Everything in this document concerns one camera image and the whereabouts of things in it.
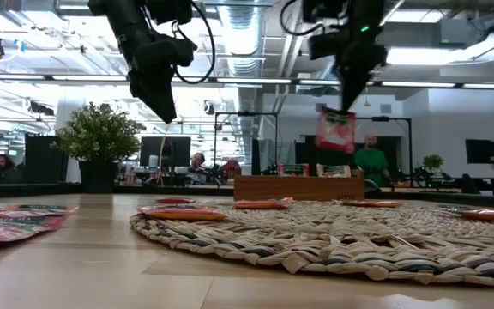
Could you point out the beige tea bag sachet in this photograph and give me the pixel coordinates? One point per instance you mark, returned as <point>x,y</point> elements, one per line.
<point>333,171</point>

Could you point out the wooden three-compartment tray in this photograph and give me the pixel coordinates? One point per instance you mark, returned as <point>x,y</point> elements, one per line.
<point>298,189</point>

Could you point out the small green potted plant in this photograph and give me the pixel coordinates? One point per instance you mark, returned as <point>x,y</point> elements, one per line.
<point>433,161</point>

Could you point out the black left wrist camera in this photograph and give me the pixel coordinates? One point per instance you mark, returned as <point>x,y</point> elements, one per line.
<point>170,10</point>

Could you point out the black background table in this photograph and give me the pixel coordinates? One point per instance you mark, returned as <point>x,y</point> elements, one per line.
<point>493,181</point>

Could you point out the silver ventilation duct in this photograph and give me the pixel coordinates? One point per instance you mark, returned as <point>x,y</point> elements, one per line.
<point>247,43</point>

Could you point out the black computer monitor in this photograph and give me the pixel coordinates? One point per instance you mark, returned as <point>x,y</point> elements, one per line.
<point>480,151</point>
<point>174,150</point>

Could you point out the black partition panel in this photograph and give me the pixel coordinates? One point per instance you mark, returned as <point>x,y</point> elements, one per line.
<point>43,159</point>

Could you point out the black metal gantry frame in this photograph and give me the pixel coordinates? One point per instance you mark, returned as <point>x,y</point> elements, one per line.
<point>245,113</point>
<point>381,119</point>

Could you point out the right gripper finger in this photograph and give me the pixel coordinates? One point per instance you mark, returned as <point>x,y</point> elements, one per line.
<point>356,81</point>

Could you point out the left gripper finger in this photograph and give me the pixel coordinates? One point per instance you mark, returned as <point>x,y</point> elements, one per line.
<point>154,94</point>

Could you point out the red tea bag sachet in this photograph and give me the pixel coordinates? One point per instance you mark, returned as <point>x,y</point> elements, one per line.
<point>175,200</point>
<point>293,170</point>
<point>336,133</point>
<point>15,229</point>

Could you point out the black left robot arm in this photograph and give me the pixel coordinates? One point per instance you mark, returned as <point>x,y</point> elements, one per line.
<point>118,17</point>

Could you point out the round woven placemat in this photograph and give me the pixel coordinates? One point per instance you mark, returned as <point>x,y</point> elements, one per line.
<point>315,240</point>

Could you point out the yellow hanging pendant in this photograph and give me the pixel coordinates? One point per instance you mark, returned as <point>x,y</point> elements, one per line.
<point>366,103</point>

